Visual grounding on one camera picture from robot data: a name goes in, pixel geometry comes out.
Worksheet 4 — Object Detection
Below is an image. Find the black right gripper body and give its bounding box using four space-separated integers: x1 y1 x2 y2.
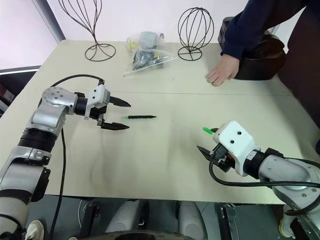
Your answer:
210 142 236 174

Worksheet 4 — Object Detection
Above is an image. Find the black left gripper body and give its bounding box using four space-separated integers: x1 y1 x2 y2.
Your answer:
88 91 112 128

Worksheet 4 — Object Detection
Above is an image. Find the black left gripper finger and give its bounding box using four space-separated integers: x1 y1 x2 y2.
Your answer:
109 95 132 108
100 121 131 132

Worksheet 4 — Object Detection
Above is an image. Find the black pen with green tip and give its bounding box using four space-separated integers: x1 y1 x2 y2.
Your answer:
121 114 158 120

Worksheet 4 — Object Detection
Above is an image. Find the person's bare hand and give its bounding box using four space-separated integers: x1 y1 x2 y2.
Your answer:
206 53 242 87

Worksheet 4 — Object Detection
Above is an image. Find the clear plastic bag of parts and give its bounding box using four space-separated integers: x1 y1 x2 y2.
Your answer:
123 31 178 78

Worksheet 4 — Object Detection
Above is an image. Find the white rounded robot leg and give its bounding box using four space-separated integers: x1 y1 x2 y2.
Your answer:
104 199 149 234
178 201 209 239

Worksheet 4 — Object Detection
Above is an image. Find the dark brown rounded container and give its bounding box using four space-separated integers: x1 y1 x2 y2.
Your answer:
234 34 287 81

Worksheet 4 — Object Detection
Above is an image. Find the white shoe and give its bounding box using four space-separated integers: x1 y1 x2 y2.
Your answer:
24 219 45 240
278 214 297 239

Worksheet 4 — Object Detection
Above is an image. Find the black box device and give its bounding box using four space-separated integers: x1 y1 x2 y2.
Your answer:
217 16 236 46

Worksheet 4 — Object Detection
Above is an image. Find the dark rounded robot waist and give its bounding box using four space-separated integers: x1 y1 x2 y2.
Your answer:
86 229 202 240

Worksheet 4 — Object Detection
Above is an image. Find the person's dark clothed body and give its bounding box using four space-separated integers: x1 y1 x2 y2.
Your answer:
276 0 320 141

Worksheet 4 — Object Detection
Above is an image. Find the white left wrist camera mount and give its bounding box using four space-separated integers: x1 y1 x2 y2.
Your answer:
84 84 111 121

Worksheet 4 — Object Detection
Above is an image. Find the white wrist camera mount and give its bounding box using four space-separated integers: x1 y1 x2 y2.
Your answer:
212 120 262 177
84 84 111 121

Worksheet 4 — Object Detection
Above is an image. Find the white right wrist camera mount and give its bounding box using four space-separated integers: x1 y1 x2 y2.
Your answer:
212 120 262 177

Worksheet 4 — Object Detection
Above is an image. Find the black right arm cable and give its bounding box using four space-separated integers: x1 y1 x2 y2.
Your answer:
208 159 320 216

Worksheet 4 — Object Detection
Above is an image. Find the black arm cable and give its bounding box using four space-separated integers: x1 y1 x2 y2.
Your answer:
208 159 320 216
48 74 105 238

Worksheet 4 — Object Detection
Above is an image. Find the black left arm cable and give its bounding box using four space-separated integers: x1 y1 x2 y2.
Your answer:
48 74 105 238

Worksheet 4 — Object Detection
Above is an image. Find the black table frame bracket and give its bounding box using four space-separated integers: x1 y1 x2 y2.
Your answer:
216 202 240 240
79 202 101 239

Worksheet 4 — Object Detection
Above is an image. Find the tall black wire stand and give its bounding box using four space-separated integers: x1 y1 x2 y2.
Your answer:
58 0 117 62

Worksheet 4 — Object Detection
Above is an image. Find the round black wire head stand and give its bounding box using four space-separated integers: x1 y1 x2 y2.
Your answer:
177 7 216 62

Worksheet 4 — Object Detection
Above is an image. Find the dark window frame post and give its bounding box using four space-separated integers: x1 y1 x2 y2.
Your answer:
31 0 66 44

